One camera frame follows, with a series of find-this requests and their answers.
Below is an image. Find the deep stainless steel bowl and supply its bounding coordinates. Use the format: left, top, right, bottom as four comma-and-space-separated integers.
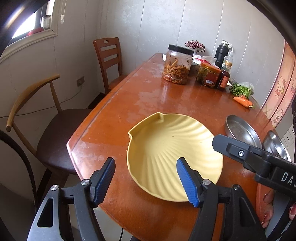
262, 131, 292, 162

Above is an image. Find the shallow stainless steel plate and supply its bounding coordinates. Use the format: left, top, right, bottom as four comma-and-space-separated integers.
224, 115, 262, 148

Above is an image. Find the yellow shell-shaped plate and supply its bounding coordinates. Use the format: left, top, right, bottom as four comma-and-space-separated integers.
127, 112, 223, 202

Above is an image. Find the right hand with painted nails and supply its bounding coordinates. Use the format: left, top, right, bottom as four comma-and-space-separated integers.
261, 189, 296, 229

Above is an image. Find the curved-back wooden chair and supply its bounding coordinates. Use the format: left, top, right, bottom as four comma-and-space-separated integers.
6, 74, 91, 201

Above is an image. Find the middle orange carrot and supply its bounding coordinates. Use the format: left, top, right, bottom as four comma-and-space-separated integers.
240, 95, 254, 108

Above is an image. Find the orange carrot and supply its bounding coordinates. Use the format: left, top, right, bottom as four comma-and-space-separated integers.
233, 97, 250, 108
240, 95, 254, 108

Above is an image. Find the front orange carrot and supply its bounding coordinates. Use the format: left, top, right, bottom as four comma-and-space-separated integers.
233, 97, 250, 108

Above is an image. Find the hello kitty sliding door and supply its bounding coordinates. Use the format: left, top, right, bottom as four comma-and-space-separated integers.
261, 43, 295, 127

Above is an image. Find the bag of green vegetables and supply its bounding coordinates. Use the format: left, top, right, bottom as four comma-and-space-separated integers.
230, 81, 254, 99

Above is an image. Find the dark sauce bottle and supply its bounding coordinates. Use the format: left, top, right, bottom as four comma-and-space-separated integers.
217, 60, 232, 89

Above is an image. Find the orange-lid pickle jar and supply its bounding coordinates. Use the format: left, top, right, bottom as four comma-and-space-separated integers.
196, 62, 221, 88

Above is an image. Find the clear plastic water bottle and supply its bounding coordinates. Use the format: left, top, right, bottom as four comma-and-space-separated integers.
221, 50, 233, 73

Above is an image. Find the black-lid jar of snacks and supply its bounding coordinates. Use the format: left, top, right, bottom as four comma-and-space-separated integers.
162, 44, 194, 85

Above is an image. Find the black thermos flask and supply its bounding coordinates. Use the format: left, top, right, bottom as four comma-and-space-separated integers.
214, 40, 229, 68

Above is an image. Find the red tissue packet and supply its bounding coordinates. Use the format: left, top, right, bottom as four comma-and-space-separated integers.
193, 55, 217, 65

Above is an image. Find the dried flower bouquet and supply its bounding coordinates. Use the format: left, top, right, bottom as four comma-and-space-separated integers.
185, 40, 205, 55

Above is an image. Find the brown slatted wooden chair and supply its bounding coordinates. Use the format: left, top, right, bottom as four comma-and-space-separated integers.
93, 37, 126, 94

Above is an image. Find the red object on windowsill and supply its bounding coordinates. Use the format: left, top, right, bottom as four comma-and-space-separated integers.
27, 27, 44, 36

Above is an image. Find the glass jar on windowsill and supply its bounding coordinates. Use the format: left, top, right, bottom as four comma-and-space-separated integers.
41, 15, 51, 30

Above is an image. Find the low wall outlet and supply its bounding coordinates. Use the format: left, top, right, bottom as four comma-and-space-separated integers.
76, 76, 85, 87

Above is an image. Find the black camera cable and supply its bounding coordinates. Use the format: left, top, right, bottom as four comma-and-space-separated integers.
0, 131, 39, 212

